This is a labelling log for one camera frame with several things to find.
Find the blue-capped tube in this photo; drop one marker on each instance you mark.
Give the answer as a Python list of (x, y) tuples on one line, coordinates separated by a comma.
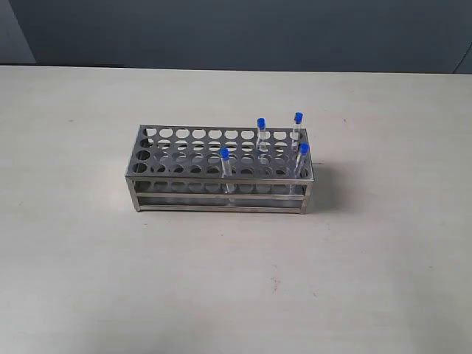
[(261, 135), (296, 131), (226, 168), (304, 149)]

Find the stainless steel test tube rack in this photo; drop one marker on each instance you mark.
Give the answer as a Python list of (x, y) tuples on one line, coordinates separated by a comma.
[(178, 168)]

